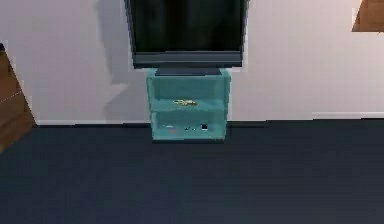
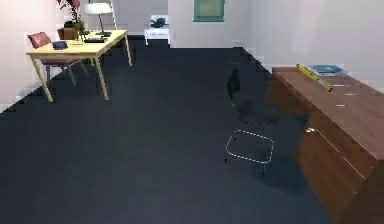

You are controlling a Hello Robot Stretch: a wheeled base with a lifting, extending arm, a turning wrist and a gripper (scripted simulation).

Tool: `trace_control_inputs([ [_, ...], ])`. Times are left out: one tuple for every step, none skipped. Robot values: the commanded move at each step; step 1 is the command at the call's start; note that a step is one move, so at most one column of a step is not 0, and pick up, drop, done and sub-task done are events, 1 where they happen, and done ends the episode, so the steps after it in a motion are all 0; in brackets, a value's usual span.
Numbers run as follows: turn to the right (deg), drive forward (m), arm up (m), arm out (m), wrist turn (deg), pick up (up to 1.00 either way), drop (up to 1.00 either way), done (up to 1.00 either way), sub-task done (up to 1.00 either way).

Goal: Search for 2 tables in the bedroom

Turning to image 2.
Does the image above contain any green framed wall picture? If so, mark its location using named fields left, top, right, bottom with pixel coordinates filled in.
left=193, top=0, right=226, bottom=23

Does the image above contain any black flat keyboard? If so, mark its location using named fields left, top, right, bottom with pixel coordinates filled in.
left=83, top=37, right=108, bottom=44

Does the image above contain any white shade table lamp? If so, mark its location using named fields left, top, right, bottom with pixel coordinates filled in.
left=83, top=2, right=114, bottom=38

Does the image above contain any dark teal object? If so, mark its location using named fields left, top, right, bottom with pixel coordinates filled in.
left=149, top=17, right=167, bottom=29

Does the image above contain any red flower house plant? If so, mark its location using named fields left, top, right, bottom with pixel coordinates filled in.
left=56, top=0, right=86, bottom=41

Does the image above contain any yellow baseball bat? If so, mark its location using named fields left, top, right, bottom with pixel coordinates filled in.
left=295, top=63, right=334, bottom=93

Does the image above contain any brown wooden desk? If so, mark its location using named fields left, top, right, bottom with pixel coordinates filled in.
left=265, top=66, right=384, bottom=224

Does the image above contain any light yellow wooden table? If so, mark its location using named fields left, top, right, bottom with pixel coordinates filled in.
left=25, top=29, right=133, bottom=104

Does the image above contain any dark red chair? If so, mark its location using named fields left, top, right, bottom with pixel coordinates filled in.
left=27, top=31, right=90, bottom=86

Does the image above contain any white small table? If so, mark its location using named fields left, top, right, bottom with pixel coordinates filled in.
left=143, top=14, right=170, bottom=46

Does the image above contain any teal book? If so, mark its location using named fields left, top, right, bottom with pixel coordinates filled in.
left=308, top=64, right=348, bottom=78

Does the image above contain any black chair with metal frame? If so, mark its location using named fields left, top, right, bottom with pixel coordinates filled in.
left=223, top=68, right=280, bottom=176

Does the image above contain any dark blue small box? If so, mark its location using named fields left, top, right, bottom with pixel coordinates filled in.
left=52, top=40, right=69, bottom=51

